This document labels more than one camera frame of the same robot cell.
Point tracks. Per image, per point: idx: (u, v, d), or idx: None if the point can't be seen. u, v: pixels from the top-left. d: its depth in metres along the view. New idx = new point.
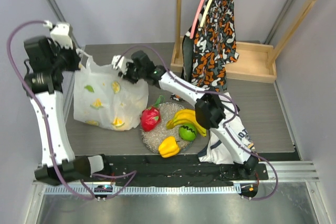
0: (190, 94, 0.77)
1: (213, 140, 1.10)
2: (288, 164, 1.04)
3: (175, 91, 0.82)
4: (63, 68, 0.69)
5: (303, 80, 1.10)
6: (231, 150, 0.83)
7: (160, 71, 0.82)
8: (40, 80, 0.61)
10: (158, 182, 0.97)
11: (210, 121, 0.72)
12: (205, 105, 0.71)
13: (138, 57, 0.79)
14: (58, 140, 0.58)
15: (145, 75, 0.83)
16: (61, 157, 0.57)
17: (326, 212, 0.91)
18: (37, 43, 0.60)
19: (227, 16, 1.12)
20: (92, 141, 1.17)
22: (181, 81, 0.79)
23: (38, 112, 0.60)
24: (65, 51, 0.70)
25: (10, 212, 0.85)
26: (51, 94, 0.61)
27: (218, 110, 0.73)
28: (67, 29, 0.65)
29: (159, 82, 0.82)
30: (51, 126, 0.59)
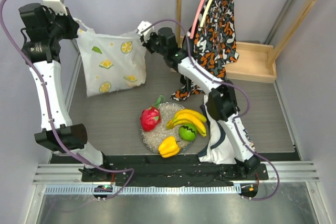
0: (206, 82, 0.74)
1: (213, 140, 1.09)
2: (288, 164, 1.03)
3: (190, 77, 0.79)
4: (60, 36, 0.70)
5: (303, 80, 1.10)
6: (234, 146, 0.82)
7: (182, 53, 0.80)
8: (38, 49, 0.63)
10: (158, 182, 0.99)
11: (220, 113, 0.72)
12: (218, 96, 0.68)
13: (166, 36, 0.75)
14: (56, 106, 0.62)
15: (166, 55, 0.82)
16: (60, 121, 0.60)
17: (326, 212, 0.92)
18: (33, 11, 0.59)
19: (227, 16, 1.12)
20: (92, 141, 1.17)
22: (201, 69, 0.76)
23: (37, 80, 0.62)
24: (62, 19, 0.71)
25: (10, 212, 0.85)
26: (50, 63, 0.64)
27: (230, 105, 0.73)
28: None
29: (178, 65, 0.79)
30: (50, 92, 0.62)
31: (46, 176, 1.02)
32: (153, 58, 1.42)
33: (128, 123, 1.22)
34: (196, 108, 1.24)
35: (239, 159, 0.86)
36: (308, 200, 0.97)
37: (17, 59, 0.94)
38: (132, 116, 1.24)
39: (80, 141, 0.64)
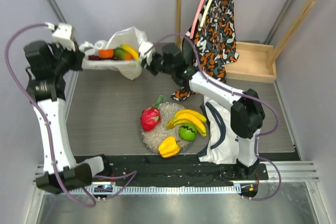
0: (224, 96, 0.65)
1: (213, 140, 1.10)
2: (287, 164, 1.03)
3: (206, 93, 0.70)
4: (64, 71, 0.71)
5: (303, 80, 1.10)
6: (244, 155, 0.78)
7: (192, 70, 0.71)
8: (43, 88, 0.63)
10: (157, 182, 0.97)
11: (248, 128, 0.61)
12: (243, 109, 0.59)
13: (172, 53, 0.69)
14: (60, 147, 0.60)
15: (175, 73, 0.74)
16: (63, 164, 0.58)
17: (326, 212, 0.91)
18: (39, 51, 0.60)
19: (227, 16, 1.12)
20: (92, 141, 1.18)
22: (216, 82, 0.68)
23: (41, 118, 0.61)
24: (67, 54, 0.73)
25: (10, 212, 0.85)
26: (54, 101, 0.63)
27: (258, 118, 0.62)
28: (69, 32, 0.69)
29: (189, 82, 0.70)
30: (54, 132, 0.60)
31: None
32: None
33: (128, 123, 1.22)
34: (196, 108, 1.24)
35: (242, 163, 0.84)
36: (308, 200, 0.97)
37: (17, 59, 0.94)
38: (132, 116, 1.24)
39: (85, 183, 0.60)
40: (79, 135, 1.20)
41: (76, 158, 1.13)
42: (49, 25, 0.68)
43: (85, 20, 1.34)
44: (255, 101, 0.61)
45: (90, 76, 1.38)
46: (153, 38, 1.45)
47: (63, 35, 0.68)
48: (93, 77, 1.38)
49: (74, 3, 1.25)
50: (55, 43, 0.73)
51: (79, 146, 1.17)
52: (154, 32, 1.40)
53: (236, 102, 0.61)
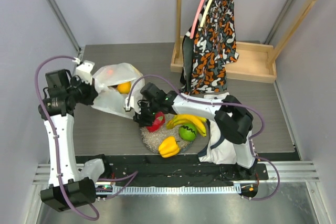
0: (206, 108, 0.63)
1: (213, 140, 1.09)
2: (288, 164, 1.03)
3: (190, 113, 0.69)
4: (76, 98, 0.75)
5: (303, 80, 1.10)
6: (242, 157, 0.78)
7: (172, 96, 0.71)
8: (54, 104, 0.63)
10: (158, 182, 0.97)
11: (240, 134, 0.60)
12: (227, 116, 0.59)
13: (146, 89, 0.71)
14: (65, 160, 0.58)
15: (158, 105, 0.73)
16: (67, 177, 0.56)
17: (326, 212, 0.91)
18: (57, 73, 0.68)
19: (227, 17, 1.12)
20: (92, 141, 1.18)
22: (196, 98, 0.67)
23: (50, 132, 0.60)
24: (83, 86, 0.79)
25: (10, 212, 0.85)
26: (64, 116, 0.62)
27: (245, 120, 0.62)
28: (91, 67, 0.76)
29: (173, 106, 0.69)
30: (61, 146, 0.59)
31: (46, 176, 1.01)
32: (153, 58, 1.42)
33: (128, 123, 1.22)
34: None
35: (241, 166, 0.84)
36: (308, 200, 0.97)
37: (17, 59, 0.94)
38: None
39: (89, 200, 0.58)
40: (79, 135, 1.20)
41: (76, 158, 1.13)
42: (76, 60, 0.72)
43: (85, 20, 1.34)
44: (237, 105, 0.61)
45: None
46: (154, 39, 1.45)
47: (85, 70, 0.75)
48: None
49: (74, 3, 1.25)
50: (74, 75, 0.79)
51: (79, 146, 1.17)
52: (154, 32, 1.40)
53: (219, 111, 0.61)
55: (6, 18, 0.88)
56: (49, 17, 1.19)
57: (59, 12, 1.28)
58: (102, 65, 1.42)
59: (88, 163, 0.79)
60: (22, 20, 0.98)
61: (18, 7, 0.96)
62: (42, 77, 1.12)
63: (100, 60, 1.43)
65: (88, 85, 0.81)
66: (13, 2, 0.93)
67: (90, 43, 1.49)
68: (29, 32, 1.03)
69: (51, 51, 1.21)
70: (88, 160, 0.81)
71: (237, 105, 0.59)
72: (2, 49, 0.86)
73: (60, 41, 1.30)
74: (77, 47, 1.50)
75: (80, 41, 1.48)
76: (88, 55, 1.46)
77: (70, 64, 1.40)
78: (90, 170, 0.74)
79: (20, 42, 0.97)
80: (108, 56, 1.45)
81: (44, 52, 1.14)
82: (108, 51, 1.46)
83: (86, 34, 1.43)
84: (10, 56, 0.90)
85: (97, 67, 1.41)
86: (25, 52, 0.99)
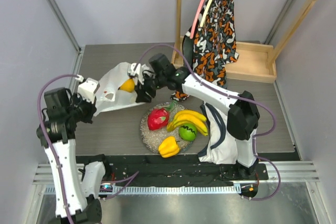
0: (220, 99, 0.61)
1: (213, 140, 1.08)
2: (288, 164, 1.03)
3: (200, 96, 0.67)
4: (77, 118, 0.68)
5: (303, 80, 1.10)
6: (244, 156, 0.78)
7: (183, 72, 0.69)
8: (54, 129, 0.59)
10: (158, 182, 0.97)
11: (245, 131, 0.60)
12: (240, 112, 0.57)
13: (157, 60, 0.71)
14: (71, 189, 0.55)
15: (166, 81, 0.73)
16: (75, 207, 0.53)
17: (326, 212, 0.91)
18: (56, 93, 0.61)
19: (228, 16, 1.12)
20: (92, 141, 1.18)
22: (209, 85, 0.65)
23: (52, 161, 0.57)
24: (84, 104, 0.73)
25: (10, 212, 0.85)
26: (65, 143, 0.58)
27: (254, 119, 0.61)
28: (94, 86, 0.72)
29: (182, 85, 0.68)
30: (65, 176, 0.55)
31: (46, 176, 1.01)
32: None
33: (128, 123, 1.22)
34: (196, 108, 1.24)
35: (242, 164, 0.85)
36: (308, 200, 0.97)
37: (17, 59, 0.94)
38: (132, 116, 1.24)
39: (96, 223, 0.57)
40: (79, 135, 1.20)
41: (76, 158, 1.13)
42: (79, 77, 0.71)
43: (85, 20, 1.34)
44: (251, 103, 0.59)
45: (90, 76, 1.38)
46: (154, 39, 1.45)
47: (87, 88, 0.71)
48: (93, 77, 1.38)
49: (74, 3, 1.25)
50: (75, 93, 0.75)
51: (79, 146, 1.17)
52: (154, 32, 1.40)
53: (232, 105, 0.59)
55: (6, 19, 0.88)
56: (49, 17, 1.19)
57: (59, 12, 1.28)
58: (102, 64, 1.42)
59: (89, 169, 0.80)
60: (22, 20, 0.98)
61: (18, 7, 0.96)
62: (42, 77, 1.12)
63: (100, 60, 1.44)
65: (90, 103, 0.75)
66: (13, 2, 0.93)
67: (90, 43, 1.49)
68: (30, 32, 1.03)
69: (51, 51, 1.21)
70: (90, 164, 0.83)
71: (252, 102, 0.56)
72: (2, 50, 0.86)
73: (60, 41, 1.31)
74: (77, 47, 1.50)
75: (80, 41, 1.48)
76: (88, 55, 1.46)
77: (70, 64, 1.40)
78: (92, 181, 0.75)
79: (20, 42, 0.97)
80: (108, 56, 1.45)
81: (44, 52, 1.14)
82: (109, 51, 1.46)
83: (86, 34, 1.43)
84: (10, 56, 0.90)
85: (97, 67, 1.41)
86: (25, 52, 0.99)
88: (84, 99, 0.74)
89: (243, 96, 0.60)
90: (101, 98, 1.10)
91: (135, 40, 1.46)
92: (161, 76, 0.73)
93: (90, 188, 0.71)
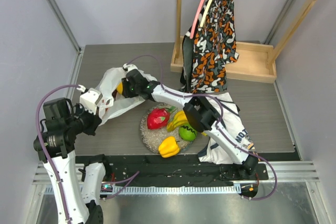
0: (178, 99, 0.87)
1: (212, 139, 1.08)
2: (288, 164, 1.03)
3: (166, 100, 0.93)
4: (77, 127, 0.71)
5: (303, 80, 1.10)
6: (227, 150, 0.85)
7: (153, 84, 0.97)
8: (52, 142, 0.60)
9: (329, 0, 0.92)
10: (158, 182, 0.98)
11: (202, 123, 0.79)
12: (192, 107, 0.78)
13: (133, 76, 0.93)
14: (73, 203, 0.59)
15: (139, 91, 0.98)
16: (77, 220, 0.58)
17: (326, 212, 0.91)
18: (55, 103, 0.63)
19: (227, 17, 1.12)
20: (92, 141, 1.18)
22: (171, 91, 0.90)
23: (52, 176, 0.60)
24: (86, 115, 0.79)
25: (10, 212, 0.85)
26: (65, 158, 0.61)
27: (209, 113, 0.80)
28: (96, 96, 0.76)
29: (152, 94, 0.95)
30: (66, 191, 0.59)
31: (46, 176, 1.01)
32: (152, 58, 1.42)
33: (128, 123, 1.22)
34: None
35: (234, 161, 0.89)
36: (308, 200, 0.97)
37: (17, 59, 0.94)
38: (132, 117, 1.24)
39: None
40: (79, 135, 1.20)
41: (76, 158, 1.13)
42: (81, 88, 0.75)
43: (85, 20, 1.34)
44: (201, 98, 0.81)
45: (90, 75, 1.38)
46: (154, 39, 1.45)
47: (90, 98, 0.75)
48: (93, 77, 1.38)
49: (74, 3, 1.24)
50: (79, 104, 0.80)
51: (79, 146, 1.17)
52: (154, 32, 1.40)
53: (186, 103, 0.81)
55: (5, 18, 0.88)
56: (48, 16, 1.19)
57: (59, 12, 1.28)
58: (102, 64, 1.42)
59: (90, 171, 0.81)
60: (22, 20, 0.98)
61: (17, 6, 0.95)
62: (42, 77, 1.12)
63: (100, 60, 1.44)
65: (92, 114, 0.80)
66: (13, 2, 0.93)
67: (90, 43, 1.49)
68: (30, 32, 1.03)
69: (51, 51, 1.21)
70: (89, 166, 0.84)
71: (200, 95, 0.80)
72: (2, 50, 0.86)
73: (60, 41, 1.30)
74: (77, 47, 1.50)
75: (80, 41, 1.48)
76: (88, 55, 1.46)
77: (70, 64, 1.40)
78: (93, 185, 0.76)
79: (20, 41, 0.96)
80: (107, 56, 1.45)
81: (44, 52, 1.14)
82: (109, 51, 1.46)
83: (86, 34, 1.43)
84: (10, 57, 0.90)
85: (97, 67, 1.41)
86: (24, 52, 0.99)
88: (86, 109, 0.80)
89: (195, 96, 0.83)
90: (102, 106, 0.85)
91: (135, 40, 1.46)
92: (136, 87, 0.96)
93: (91, 192, 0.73)
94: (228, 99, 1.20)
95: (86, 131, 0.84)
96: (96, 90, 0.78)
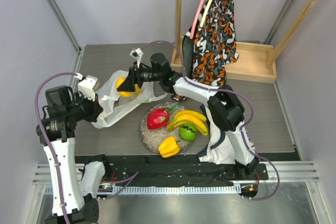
0: (202, 93, 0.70)
1: (213, 140, 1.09)
2: (289, 164, 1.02)
3: (190, 95, 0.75)
4: (79, 116, 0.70)
5: (303, 80, 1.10)
6: (237, 150, 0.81)
7: (176, 76, 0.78)
8: (53, 126, 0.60)
9: (328, 0, 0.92)
10: (158, 182, 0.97)
11: (227, 121, 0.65)
12: (218, 102, 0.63)
13: (160, 63, 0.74)
14: (69, 189, 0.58)
15: (161, 81, 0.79)
16: (72, 206, 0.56)
17: (326, 212, 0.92)
18: (58, 91, 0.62)
19: (227, 16, 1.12)
20: (92, 142, 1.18)
22: (195, 83, 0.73)
23: (51, 159, 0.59)
24: (85, 102, 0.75)
25: (10, 211, 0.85)
26: (64, 141, 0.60)
27: (236, 110, 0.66)
28: (93, 83, 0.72)
29: (174, 86, 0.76)
30: (63, 174, 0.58)
31: (46, 176, 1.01)
32: None
33: (128, 123, 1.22)
34: (196, 108, 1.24)
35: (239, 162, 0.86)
36: (308, 200, 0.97)
37: (18, 59, 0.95)
38: (131, 117, 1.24)
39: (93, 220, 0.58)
40: (79, 135, 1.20)
41: (77, 158, 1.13)
42: (78, 75, 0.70)
43: (85, 21, 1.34)
44: (229, 93, 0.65)
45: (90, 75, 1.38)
46: (154, 38, 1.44)
47: (87, 85, 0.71)
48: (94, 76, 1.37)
49: (74, 3, 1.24)
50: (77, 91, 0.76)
51: (79, 146, 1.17)
52: (154, 32, 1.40)
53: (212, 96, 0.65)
55: (6, 18, 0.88)
56: (48, 16, 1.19)
57: (59, 12, 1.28)
58: (103, 64, 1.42)
59: (88, 169, 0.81)
60: (22, 20, 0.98)
61: (17, 7, 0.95)
62: (42, 77, 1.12)
63: (100, 60, 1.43)
65: (91, 101, 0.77)
66: (13, 2, 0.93)
67: (90, 43, 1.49)
68: (30, 32, 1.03)
69: (51, 51, 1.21)
70: (89, 164, 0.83)
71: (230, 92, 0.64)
72: (2, 51, 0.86)
73: (60, 41, 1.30)
74: (77, 47, 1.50)
75: (80, 41, 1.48)
76: (89, 55, 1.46)
77: (70, 63, 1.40)
78: (91, 181, 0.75)
79: (20, 41, 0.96)
80: (107, 56, 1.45)
81: (44, 52, 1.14)
82: (109, 51, 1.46)
83: (86, 34, 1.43)
84: (10, 57, 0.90)
85: (97, 67, 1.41)
86: (24, 52, 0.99)
88: (85, 97, 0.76)
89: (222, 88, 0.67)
90: (104, 97, 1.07)
91: (135, 40, 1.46)
92: (159, 75, 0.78)
93: (87, 187, 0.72)
94: None
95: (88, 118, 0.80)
96: (93, 76, 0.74)
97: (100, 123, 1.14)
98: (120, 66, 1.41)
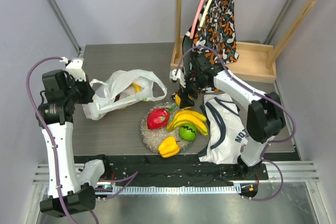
0: (245, 94, 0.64)
1: (213, 140, 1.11)
2: (289, 164, 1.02)
3: (229, 92, 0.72)
4: (76, 99, 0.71)
5: (304, 80, 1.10)
6: (249, 153, 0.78)
7: (217, 67, 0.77)
8: (52, 110, 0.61)
9: (328, 0, 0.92)
10: (158, 182, 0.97)
11: (263, 130, 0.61)
12: (261, 109, 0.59)
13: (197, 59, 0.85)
14: (65, 171, 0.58)
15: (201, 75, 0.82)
16: (67, 189, 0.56)
17: (326, 212, 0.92)
18: (54, 76, 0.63)
19: (227, 16, 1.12)
20: (92, 142, 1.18)
22: (239, 81, 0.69)
23: (48, 142, 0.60)
24: (78, 84, 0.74)
25: (10, 211, 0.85)
26: (62, 124, 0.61)
27: (275, 123, 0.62)
28: (81, 63, 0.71)
29: (214, 77, 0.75)
30: (60, 157, 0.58)
31: (46, 176, 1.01)
32: (152, 58, 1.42)
33: (128, 123, 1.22)
34: (196, 108, 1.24)
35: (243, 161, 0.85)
36: (308, 200, 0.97)
37: (18, 59, 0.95)
38: (131, 117, 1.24)
39: (88, 208, 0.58)
40: (79, 135, 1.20)
41: (77, 158, 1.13)
42: (63, 60, 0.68)
43: (85, 21, 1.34)
44: (276, 106, 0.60)
45: (90, 75, 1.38)
46: (153, 38, 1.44)
47: (75, 66, 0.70)
48: (94, 76, 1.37)
49: (74, 3, 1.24)
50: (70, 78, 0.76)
51: (79, 146, 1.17)
52: (154, 32, 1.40)
53: (255, 100, 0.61)
55: (5, 18, 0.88)
56: (48, 16, 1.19)
57: (59, 12, 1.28)
58: (103, 64, 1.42)
59: (88, 165, 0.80)
60: (22, 20, 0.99)
61: (17, 7, 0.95)
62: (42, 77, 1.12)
63: (100, 60, 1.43)
65: (83, 82, 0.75)
66: (13, 3, 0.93)
67: (90, 43, 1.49)
68: (30, 33, 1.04)
69: (51, 51, 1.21)
70: (89, 162, 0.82)
71: (277, 103, 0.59)
72: (2, 50, 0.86)
73: (60, 41, 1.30)
74: (77, 47, 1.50)
75: (80, 41, 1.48)
76: (89, 55, 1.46)
77: None
78: (90, 173, 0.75)
79: (20, 41, 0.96)
80: (107, 56, 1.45)
81: (44, 52, 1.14)
82: (109, 51, 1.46)
83: (86, 34, 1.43)
84: (10, 57, 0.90)
85: (97, 67, 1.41)
86: (24, 52, 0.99)
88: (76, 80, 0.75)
89: (269, 97, 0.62)
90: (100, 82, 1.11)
91: (135, 40, 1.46)
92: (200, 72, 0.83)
93: (85, 178, 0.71)
94: (228, 99, 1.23)
95: (84, 102, 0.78)
96: (80, 58, 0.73)
97: (94, 108, 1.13)
98: (120, 65, 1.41)
